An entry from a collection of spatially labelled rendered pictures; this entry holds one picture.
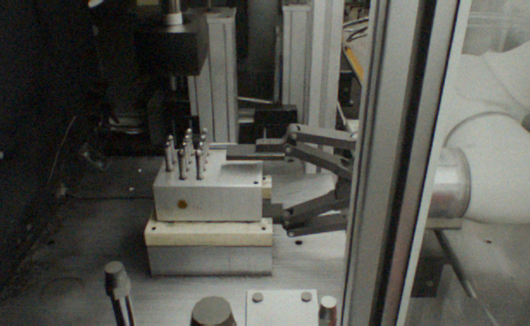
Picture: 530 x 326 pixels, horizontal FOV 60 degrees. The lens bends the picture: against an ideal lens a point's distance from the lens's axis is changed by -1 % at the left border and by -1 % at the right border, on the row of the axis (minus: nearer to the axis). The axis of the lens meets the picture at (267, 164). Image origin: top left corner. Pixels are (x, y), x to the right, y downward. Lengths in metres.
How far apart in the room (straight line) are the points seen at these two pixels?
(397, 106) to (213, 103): 0.54
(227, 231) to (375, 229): 0.25
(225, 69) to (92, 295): 0.41
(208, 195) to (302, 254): 0.16
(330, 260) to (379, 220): 0.28
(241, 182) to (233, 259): 0.10
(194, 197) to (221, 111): 0.29
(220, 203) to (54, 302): 0.22
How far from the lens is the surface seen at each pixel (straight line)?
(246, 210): 0.55
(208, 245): 0.56
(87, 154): 0.85
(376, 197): 0.32
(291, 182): 0.76
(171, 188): 0.54
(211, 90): 0.80
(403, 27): 0.28
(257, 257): 0.57
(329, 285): 0.58
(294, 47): 0.80
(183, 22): 0.51
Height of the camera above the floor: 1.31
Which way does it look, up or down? 29 degrees down
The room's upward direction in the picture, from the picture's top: straight up
